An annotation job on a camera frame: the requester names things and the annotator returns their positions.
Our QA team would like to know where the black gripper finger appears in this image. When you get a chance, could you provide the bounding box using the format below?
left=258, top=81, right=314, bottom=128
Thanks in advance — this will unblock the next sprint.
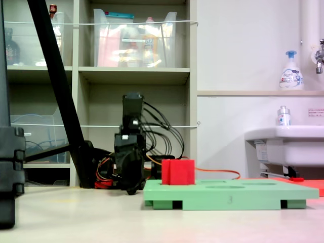
left=118, top=161, right=145, bottom=196

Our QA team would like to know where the red cross columnar block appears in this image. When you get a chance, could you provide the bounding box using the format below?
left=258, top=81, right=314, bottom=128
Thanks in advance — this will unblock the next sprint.
left=161, top=158, right=196, bottom=186

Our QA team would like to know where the green shape hole board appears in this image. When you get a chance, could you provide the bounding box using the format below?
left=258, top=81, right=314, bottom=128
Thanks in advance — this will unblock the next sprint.
left=143, top=179, right=320, bottom=211

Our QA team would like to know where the black tripod brace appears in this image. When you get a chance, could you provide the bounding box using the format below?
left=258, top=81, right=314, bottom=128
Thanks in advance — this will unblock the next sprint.
left=24, top=143, right=73, bottom=163

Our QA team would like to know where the large clear storage bin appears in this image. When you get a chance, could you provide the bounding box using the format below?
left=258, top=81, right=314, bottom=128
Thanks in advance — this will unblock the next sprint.
left=93, top=9, right=178, bottom=68

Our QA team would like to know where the yellow pink-capped spray bottle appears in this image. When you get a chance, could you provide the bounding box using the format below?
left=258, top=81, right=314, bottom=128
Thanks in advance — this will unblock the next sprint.
left=142, top=16, right=160, bottom=67

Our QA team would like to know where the notched black stack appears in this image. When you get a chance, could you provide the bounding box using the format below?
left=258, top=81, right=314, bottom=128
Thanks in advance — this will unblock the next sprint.
left=0, top=126, right=26, bottom=230

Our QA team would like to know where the dark glass bottle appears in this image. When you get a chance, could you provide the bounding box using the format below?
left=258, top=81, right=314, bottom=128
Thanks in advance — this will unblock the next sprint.
left=4, top=27, right=21, bottom=66

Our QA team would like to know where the white sink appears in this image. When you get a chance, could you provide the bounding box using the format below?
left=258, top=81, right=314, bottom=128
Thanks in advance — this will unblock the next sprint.
left=244, top=125, right=324, bottom=168

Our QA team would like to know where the small clear sanitizer bottle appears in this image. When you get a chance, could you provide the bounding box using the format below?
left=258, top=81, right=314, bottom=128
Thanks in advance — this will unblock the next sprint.
left=275, top=105, right=292, bottom=127

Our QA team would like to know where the white blue soap pump bottle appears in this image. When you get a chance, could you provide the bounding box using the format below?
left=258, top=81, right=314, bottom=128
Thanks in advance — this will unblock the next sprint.
left=279, top=50, right=304, bottom=91

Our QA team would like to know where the metal faucet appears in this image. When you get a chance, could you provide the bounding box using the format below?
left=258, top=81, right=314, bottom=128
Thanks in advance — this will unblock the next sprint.
left=313, top=38, right=324, bottom=74

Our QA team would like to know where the red cable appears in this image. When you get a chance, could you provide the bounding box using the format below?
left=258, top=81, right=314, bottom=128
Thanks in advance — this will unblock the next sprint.
left=94, top=177, right=114, bottom=189

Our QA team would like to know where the black wire bundle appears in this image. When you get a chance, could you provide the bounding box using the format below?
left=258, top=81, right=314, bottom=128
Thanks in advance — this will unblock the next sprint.
left=140, top=101, right=185, bottom=160

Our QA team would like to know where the orange cable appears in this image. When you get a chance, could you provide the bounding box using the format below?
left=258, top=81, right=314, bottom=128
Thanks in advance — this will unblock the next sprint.
left=145, top=154, right=241, bottom=180

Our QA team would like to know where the clear bin with blue cables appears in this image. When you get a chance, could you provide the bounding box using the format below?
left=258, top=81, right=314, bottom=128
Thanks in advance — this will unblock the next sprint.
left=10, top=106, right=70, bottom=164

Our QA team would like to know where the dark grey post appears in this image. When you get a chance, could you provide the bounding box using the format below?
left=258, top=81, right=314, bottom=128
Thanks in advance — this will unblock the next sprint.
left=0, top=0, right=11, bottom=127

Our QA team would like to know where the metal sink bracket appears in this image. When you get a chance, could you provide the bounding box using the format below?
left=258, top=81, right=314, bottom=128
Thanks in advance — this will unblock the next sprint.
left=260, top=164, right=300, bottom=178

